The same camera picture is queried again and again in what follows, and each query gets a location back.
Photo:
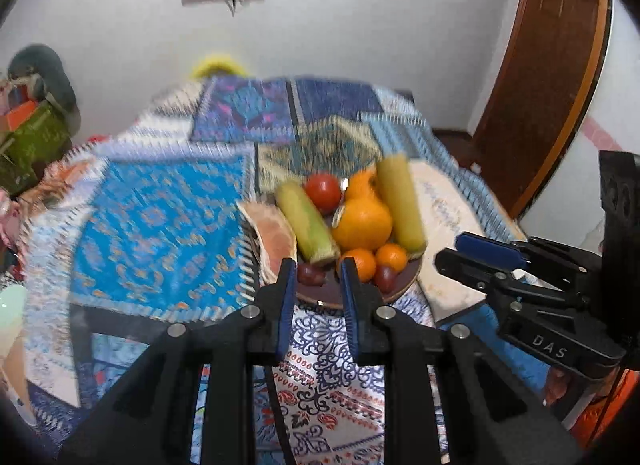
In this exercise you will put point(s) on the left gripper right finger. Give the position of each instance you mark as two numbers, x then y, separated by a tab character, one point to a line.
365	317

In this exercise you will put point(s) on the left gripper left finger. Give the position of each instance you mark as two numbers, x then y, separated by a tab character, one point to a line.
271	335

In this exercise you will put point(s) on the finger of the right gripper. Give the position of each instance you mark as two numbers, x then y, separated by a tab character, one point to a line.
476	275
493	253

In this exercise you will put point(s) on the dark red grape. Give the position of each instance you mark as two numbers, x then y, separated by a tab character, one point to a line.
310	275
385	279

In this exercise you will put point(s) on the small mandarin orange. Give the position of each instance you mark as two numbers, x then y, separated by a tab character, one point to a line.
393	256
364	260

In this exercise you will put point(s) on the pomelo segment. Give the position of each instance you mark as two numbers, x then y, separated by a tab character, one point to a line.
275	237

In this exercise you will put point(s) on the green sugarcane piece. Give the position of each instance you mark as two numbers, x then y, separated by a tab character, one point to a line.
313	237
395	185

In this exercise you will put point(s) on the large orange with sticker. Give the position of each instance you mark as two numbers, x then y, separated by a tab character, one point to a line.
362	223

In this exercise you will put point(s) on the large orange with stem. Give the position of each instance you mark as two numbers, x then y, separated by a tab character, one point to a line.
362	185

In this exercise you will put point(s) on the red tomato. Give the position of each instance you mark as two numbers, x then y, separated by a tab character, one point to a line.
324	190

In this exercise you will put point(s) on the purple ceramic plate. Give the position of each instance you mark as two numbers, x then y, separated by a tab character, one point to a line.
326	279

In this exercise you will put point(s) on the blue patchwork bed cover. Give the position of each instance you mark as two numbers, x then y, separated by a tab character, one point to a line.
125	235

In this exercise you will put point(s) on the brown wooden wardrobe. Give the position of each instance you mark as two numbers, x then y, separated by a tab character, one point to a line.
541	95

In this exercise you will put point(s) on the yellow foam tube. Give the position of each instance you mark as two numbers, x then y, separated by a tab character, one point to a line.
217	65

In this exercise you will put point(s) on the pink plush toy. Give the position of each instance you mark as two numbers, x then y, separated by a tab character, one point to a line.
10	220

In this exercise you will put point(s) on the green storage box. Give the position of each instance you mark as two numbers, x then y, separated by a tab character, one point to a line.
43	138

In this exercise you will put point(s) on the grey neck pillow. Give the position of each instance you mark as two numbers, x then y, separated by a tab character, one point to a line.
43	69

